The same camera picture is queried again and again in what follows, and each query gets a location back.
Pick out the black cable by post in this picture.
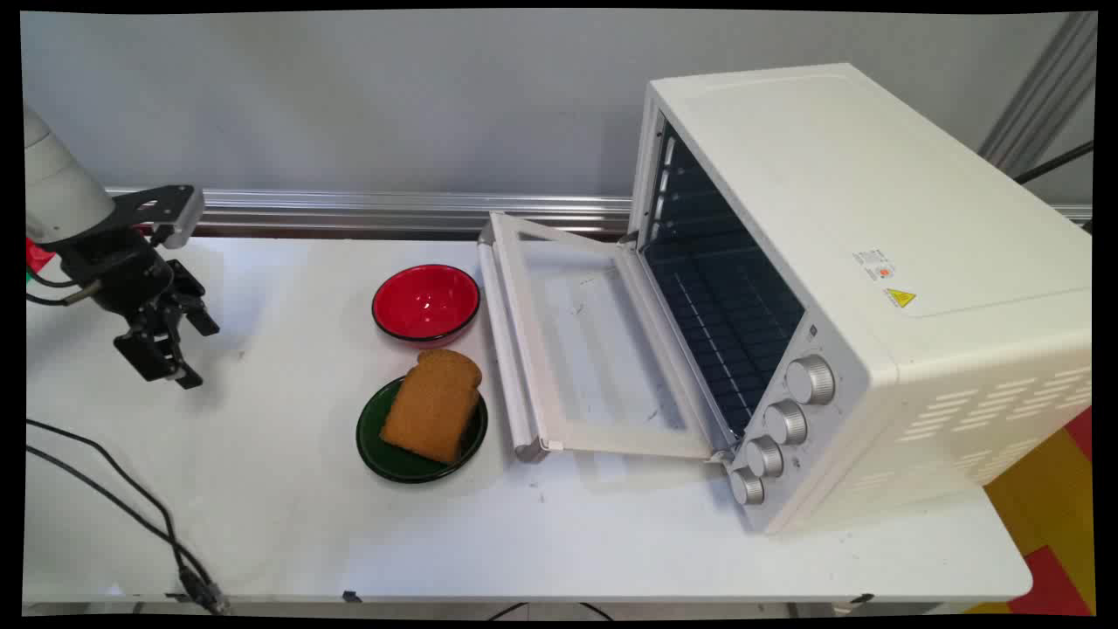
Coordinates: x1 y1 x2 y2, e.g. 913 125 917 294
1013 140 1094 186

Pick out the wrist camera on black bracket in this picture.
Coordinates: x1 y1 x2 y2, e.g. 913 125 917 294
107 185 206 251

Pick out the aluminium profile rail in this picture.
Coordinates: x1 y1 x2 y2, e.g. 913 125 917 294
105 187 1093 238

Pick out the brown bread slice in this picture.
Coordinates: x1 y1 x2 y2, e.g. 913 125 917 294
379 349 484 465

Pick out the white toaster oven body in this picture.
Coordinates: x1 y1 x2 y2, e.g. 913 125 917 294
629 61 1093 536

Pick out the silver oven knob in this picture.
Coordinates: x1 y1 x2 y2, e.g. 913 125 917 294
784 354 837 406
744 435 785 479
763 399 809 446
729 467 767 507

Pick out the white label sticker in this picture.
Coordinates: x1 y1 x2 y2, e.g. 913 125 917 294
852 248 897 282

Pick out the aluminium profile post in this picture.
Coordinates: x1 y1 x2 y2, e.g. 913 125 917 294
978 12 1097 176

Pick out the dark green plate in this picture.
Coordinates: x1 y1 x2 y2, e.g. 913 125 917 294
355 376 489 485

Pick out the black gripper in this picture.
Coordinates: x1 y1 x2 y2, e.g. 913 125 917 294
57 229 221 391

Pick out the black cable under table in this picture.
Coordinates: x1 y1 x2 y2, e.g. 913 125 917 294
485 601 614 621

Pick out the white oven door with handle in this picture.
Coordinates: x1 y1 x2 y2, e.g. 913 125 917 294
477 212 736 464

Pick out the red bowl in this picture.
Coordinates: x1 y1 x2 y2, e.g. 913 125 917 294
371 264 482 349

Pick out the wire oven rack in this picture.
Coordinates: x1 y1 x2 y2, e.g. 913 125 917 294
651 234 804 438

